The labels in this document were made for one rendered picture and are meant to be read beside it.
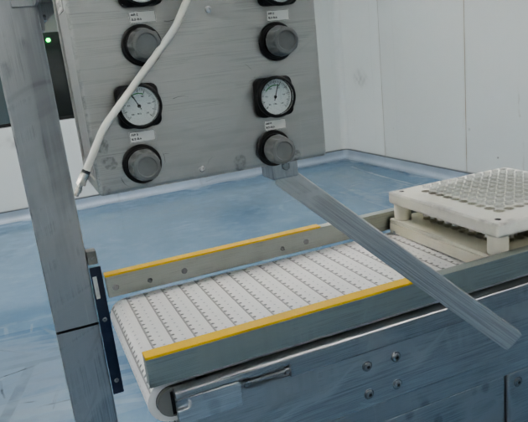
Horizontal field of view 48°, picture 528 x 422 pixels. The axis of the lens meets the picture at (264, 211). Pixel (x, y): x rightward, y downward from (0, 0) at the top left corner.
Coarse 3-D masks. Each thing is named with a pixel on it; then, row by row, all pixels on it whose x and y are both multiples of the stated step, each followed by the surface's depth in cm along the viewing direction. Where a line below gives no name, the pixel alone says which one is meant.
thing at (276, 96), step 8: (256, 80) 53; (264, 80) 53; (272, 80) 53; (280, 80) 53; (288, 80) 53; (256, 88) 53; (264, 88) 53; (272, 88) 53; (280, 88) 53; (288, 88) 54; (256, 96) 53; (264, 96) 53; (272, 96) 53; (280, 96) 53; (288, 96) 54; (256, 104) 53; (264, 104) 53; (272, 104) 53; (280, 104) 54; (288, 104) 54; (256, 112) 54; (264, 112) 53; (272, 112) 53; (280, 112) 54; (288, 112) 54
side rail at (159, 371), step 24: (480, 264) 73; (504, 264) 74; (408, 288) 69; (336, 312) 66; (360, 312) 67; (384, 312) 68; (240, 336) 62; (264, 336) 63; (288, 336) 64; (312, 336) 65; (144, 360) 59; (168, 360) 59; (192, 360) 60; (216, 360) 61; (240, 360) 62
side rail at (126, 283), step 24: (360, 216) 98; (384, 216) 99; (288, 240) 93; (312, 240) 94; (336, 240) 96; (168, 264) 86; (192, 264) 87; (216, 264) 89; (240, 264) 90; (120, 288) 84; (144, 288) 85
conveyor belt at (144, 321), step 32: (320, 256) 92; (352, 256) 90; (448, 256) 86; (192, 288) 85; (224, 288) 83; (256, 288) 82; (288, 288) 81; (320, 288) 80; (352, 288) 79; (480, 288) 76; (128, 320) 77; (160, 320) 75; (192, 320) 74; (224, 320) 73; (128, 352) 71; (160, 416) 62
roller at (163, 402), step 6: (174, 384) 62; (162, 390) 61; (168, 390) 61; (162, 396) 61; (168, 396) 61; (156, 402) 62; (162, 402) 61; (168, 402) 61; (174, 402) 61; (162, 408) 61; (168, 408) 61; (174, 408) 62; (168, 414) 62; (174, 414) 62
